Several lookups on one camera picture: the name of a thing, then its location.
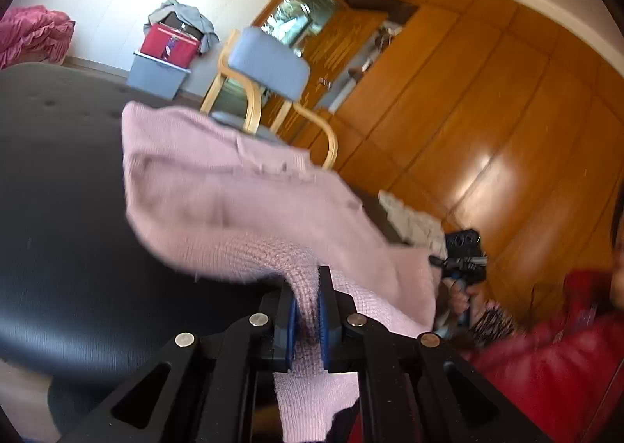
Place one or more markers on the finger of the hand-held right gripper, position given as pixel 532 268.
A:
pixel 438 261

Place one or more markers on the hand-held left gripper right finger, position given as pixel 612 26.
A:
pixel 324 326

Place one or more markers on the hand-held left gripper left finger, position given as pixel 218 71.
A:
pixel 291 326

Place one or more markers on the pink knit sweater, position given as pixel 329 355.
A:
pixel 219 189

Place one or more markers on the person's right hand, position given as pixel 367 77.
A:
pixel 477 309

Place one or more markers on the beige garment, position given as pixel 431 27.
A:
pixel 414 223

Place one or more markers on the person's red jacket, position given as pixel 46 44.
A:
pixel 560 365

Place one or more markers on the wooden wardrobe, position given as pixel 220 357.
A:
pixel 487 106

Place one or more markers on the wooden door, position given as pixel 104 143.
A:
pixel 341 33

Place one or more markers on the wooden armchair with grey cushions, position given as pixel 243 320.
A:
pixel 268 62

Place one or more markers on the black leather sofa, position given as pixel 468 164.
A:
pixel 73 179

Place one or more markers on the grey plastic storage box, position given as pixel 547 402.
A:
pixel 156 77

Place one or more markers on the red fabric box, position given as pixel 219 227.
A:
pixel 165 43

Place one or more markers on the grey cloth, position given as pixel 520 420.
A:
pixel 187 13

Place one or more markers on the red ruffled quilt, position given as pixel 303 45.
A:
pixel 29 33

